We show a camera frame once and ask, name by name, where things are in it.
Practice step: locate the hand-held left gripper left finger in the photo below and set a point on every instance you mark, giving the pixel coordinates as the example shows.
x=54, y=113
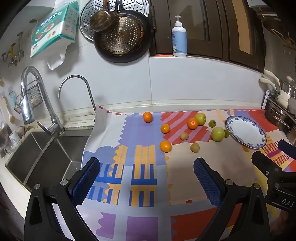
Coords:
x=85, y=183

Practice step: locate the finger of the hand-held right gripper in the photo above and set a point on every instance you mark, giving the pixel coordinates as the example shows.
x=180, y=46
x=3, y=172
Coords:
x=266, y=163
x=288, y=149

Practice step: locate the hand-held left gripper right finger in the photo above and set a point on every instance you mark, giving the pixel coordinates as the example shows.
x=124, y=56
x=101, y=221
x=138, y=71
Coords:
x=208, y=183

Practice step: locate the small yellow round fruit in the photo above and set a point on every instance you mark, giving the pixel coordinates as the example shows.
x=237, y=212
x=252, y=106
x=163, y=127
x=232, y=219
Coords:
x=195, y=147
x=184, y=136

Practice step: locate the blue patterned white plate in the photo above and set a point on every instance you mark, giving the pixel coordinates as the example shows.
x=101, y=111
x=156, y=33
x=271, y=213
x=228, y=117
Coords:
x=245, y=131

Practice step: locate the small green tomato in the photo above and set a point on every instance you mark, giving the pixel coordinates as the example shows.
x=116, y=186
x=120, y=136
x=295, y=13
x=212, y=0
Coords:
x=227, y=133
x=212, y=123

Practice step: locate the large green apple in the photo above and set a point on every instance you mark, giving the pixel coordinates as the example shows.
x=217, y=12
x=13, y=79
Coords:
x=200, y=118
x=217, y=134

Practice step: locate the orange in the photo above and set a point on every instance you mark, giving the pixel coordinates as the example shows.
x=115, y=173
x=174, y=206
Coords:
x=165, y=146
x=165, y=128
x=192, y=123
x=147, y=117

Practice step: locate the stainless steel pot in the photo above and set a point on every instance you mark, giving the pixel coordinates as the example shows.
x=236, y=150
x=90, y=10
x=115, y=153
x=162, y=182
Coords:
x=277, y=118

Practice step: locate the stainless steel sink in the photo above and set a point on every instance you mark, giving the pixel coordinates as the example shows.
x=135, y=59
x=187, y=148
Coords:
x=46, y=157

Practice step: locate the colourful foam puzzle mat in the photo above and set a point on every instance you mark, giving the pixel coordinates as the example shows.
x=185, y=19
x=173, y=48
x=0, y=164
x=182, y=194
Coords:
x=138, y=134

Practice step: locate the thin gooseneck faucet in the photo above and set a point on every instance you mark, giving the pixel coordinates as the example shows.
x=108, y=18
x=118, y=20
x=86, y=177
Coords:
x=89, y=92

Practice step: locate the chrome pull-down kitchen faucet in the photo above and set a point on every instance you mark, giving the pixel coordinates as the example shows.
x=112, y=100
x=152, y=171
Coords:
x=27, y=109

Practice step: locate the wooden spoon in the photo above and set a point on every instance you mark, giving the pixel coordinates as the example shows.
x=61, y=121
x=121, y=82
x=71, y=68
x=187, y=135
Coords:
x=11, y=118

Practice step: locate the white tissue sheet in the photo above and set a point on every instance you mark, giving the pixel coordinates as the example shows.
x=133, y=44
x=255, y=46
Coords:
x=56, y=59

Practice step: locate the white pump lotion bottle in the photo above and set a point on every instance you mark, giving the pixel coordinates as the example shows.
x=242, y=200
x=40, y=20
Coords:
x=179, y=41

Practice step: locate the dark perforated frying pan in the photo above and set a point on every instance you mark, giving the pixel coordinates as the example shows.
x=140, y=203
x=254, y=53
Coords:
x=122, y=41

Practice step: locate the green tissue pack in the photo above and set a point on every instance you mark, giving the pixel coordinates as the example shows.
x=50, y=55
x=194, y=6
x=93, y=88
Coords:
x=53, y=30

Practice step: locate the round metal steamer plate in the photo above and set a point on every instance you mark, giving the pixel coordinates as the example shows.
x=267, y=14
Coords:
x=86, y=18

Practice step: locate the dark wooden window frame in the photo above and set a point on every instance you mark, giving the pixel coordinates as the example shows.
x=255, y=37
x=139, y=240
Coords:
x=222, y=30

